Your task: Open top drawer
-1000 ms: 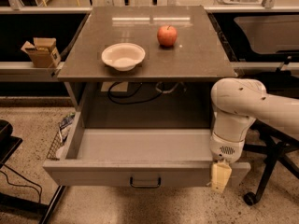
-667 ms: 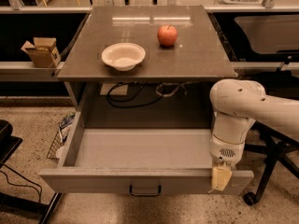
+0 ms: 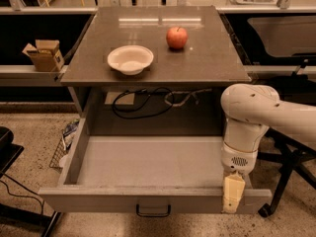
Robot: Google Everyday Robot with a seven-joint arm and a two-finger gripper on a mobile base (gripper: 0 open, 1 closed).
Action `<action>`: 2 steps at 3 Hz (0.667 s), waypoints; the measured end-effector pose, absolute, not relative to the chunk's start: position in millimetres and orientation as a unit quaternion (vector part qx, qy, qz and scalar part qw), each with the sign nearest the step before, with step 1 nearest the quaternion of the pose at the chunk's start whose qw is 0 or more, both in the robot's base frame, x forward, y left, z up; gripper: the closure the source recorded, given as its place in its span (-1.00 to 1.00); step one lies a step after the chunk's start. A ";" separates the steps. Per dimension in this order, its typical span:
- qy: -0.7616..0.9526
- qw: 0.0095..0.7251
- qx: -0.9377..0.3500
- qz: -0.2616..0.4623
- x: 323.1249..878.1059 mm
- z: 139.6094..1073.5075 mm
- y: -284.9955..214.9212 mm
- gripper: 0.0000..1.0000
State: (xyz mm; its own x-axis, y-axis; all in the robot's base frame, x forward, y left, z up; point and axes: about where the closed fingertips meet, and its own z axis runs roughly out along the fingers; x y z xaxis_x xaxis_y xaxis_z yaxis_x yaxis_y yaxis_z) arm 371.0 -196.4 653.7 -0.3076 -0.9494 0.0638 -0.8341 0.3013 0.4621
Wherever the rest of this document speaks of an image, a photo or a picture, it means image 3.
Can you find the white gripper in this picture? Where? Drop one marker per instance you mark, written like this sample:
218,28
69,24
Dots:
237,161

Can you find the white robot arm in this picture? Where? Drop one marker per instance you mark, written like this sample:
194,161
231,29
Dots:
252,111

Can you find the grey top drawer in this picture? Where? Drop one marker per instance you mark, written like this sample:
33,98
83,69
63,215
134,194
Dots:
148,175

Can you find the open cardboard box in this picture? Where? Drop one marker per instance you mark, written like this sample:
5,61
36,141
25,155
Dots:
45,55

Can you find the red apple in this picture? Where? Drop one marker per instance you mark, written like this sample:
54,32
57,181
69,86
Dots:
176,37

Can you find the black stand with cable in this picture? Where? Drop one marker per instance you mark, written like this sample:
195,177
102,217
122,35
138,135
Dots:
9,152

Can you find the snack bag in basket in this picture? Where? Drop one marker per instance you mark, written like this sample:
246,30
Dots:
69,132

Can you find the black office chair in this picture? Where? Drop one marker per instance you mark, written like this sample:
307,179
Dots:
292,154

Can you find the white bowl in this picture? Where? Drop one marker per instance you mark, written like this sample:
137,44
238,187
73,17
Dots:
130,59

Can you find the grey drawer cabinet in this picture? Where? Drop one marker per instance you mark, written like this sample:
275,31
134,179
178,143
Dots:
153,71

